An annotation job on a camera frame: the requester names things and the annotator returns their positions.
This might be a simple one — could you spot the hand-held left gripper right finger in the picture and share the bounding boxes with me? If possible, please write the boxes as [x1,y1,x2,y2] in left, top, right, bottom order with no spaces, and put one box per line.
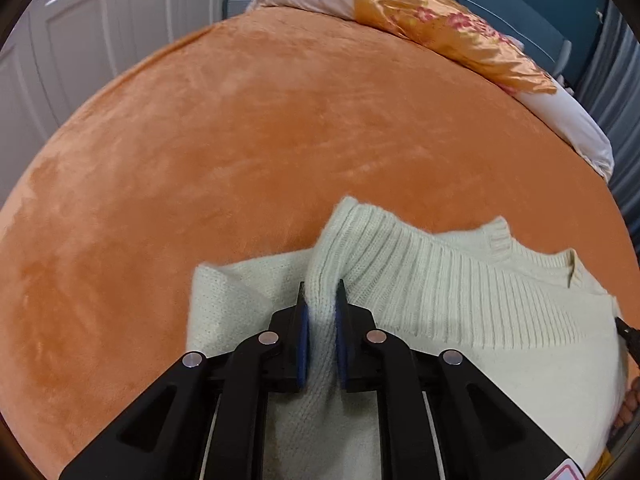
[334,279,586,480]

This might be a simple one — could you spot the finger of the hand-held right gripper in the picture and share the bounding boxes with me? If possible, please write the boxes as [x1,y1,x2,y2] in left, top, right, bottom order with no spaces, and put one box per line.
[614,316,640,362]

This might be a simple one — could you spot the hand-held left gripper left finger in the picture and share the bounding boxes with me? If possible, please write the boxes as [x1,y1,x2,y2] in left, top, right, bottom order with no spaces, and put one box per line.
[59,281,310,480]

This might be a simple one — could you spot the cream knitted cardigan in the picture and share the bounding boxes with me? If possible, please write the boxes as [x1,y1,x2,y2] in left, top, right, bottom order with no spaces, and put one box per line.
[186,196,632,480]

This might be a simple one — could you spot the person's right hand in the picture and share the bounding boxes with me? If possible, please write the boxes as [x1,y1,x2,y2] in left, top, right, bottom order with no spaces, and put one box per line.
[612,375,640,432]

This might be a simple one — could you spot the yellow cloth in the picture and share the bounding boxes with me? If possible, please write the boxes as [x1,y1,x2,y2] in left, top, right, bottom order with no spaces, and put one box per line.
[585,447,618,480]

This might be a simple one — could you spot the orange plush blanket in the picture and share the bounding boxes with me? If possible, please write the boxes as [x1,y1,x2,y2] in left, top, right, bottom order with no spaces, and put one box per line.
[0,7,640,480]

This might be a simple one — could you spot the grey pleated curtain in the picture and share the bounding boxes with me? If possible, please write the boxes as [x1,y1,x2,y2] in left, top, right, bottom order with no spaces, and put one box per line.
[575,0,640,261]

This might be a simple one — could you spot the white pillow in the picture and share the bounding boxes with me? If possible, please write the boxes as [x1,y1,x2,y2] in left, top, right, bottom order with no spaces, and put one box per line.
[252,0,615,181]

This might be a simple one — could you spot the orange floral satin pillow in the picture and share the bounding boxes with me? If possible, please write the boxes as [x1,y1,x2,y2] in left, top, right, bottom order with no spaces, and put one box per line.
[350,0,558,97]

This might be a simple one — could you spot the blue nightstand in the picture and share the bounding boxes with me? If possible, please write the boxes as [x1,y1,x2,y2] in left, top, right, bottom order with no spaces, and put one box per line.
[223,0,257,22]

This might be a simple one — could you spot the white wardrobe doors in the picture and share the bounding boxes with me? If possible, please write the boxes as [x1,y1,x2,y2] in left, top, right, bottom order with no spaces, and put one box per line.
[0,0,261,131]

